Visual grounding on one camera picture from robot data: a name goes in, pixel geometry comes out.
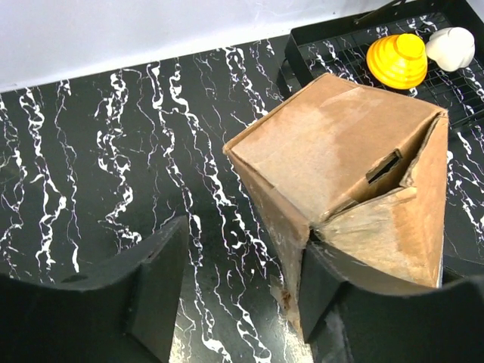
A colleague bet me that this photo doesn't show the black drain tray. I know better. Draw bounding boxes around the black drain tray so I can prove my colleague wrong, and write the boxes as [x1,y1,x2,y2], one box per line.
[277,1,483,131]

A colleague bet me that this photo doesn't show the yellow plastic cup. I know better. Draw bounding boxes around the yellow plastic cup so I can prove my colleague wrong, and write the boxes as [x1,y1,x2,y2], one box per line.
[366,33,428,90]

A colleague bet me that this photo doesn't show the white small cup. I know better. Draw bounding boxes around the white small cup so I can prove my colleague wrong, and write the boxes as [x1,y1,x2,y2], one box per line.
[426,27,476,72]

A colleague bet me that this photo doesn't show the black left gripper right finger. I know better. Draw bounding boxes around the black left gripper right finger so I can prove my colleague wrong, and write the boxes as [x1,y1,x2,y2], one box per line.
[299,240,483,362]

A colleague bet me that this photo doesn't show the brown cardboard express box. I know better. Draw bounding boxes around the brown cardboard express box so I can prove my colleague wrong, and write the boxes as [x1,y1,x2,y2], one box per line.
[223,73,448,333]

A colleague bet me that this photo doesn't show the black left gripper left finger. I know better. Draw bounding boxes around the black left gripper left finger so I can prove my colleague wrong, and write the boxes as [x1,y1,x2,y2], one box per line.
[1,216,188,362]

